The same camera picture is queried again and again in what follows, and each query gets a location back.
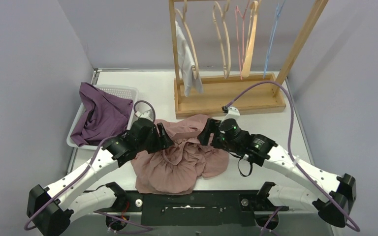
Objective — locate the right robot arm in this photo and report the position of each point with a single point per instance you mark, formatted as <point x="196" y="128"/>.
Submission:
<point x="329" y="195"/>

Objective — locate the white skirt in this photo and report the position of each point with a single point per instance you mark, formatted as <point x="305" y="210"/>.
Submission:
<point x="189" y="82"/>

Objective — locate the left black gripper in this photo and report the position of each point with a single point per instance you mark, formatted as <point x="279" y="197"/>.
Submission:
<point x="156" y="138"/>

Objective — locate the purple garment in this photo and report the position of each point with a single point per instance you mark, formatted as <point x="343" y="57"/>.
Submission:
<point x="104" y="115"/>

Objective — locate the wooden hanger rack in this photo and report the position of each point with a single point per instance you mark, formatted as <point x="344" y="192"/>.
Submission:
<point x="251" y="95"/>

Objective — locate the pink wire hanger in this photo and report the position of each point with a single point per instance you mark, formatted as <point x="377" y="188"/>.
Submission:
<point x="240" y="33"/>

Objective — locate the white plastic basket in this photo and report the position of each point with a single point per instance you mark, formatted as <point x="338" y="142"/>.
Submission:
<point x="119" y="91"/>

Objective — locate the thick wooden hanger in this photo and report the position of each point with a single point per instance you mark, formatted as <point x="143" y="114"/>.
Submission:
<point x="249" y="45"/>

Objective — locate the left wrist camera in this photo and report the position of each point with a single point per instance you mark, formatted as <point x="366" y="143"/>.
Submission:
<point x="148" y="114"/>

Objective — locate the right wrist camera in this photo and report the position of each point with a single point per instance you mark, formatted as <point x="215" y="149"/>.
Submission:
<point x="230" y="113"/>

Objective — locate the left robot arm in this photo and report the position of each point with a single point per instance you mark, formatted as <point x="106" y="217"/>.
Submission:
<point x="51" y="209"/>

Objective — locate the pink garment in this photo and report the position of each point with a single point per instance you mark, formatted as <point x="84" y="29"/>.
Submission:
<point x="175" y="170"/>

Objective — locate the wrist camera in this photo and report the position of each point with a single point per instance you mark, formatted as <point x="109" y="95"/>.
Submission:
<point x="148" y="114"/>
<point x="230" y="113"/>

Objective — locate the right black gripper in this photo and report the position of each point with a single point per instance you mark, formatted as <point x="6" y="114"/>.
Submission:
<point x="212" y="127"/>

